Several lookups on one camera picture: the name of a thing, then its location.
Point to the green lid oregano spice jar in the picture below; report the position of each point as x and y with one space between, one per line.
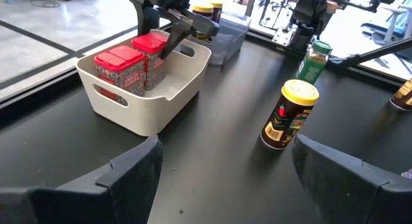
310 66

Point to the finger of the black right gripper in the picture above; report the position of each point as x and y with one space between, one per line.
147 21
175 40

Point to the black diagonal frame strut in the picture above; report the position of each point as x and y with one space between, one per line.
370 53

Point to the white office chair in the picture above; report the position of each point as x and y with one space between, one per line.
391 24

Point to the yellow lid dark spice jar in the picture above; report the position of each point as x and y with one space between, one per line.
202 7
402 97
217 11
286 121

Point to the white plastic storage bin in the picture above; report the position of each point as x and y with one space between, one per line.
151 114

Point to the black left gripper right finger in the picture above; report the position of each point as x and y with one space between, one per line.
354 201

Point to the clear plastic storage bin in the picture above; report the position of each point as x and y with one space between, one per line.
225 40

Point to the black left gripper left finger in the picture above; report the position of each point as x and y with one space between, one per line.
80 204

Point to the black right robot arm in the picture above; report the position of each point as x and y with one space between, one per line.
309 14

